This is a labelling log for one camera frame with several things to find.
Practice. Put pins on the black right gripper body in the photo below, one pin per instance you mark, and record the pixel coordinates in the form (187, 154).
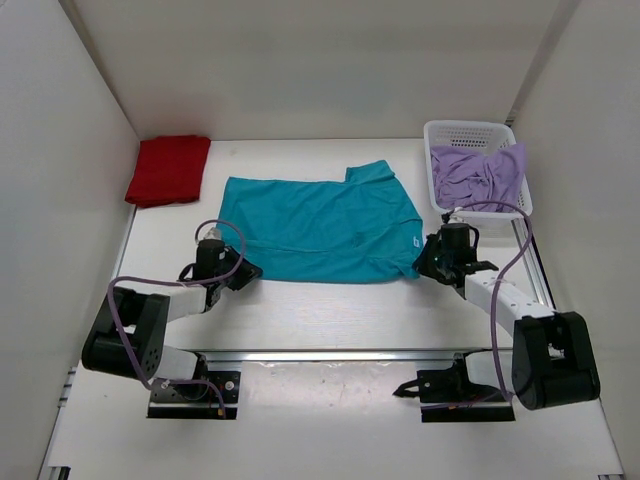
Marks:
(435, 261)

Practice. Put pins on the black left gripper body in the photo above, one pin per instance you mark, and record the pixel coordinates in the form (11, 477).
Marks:
(238, 277)

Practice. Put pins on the teal t shirt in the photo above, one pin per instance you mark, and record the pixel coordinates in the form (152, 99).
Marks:
(364, 229)

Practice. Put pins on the red t shirt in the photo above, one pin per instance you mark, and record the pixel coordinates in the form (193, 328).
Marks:
(168, 170)

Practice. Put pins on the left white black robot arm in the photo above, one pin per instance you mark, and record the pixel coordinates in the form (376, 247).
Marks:
(127, 338)

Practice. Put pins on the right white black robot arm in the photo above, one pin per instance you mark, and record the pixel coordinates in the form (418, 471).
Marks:
(551, 362)

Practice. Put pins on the lavender t shirt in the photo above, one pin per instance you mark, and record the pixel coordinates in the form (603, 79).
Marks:
(462, 176)

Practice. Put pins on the aluminium frame rail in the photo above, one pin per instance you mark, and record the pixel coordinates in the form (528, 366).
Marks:
(332, 355)

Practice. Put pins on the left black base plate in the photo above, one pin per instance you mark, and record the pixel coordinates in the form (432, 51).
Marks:
(199, 402)

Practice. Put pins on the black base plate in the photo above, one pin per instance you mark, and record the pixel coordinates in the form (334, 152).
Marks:
(199, 402)
(448, 396)

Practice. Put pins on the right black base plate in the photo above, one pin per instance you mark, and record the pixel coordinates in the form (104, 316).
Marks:
(448, 396)

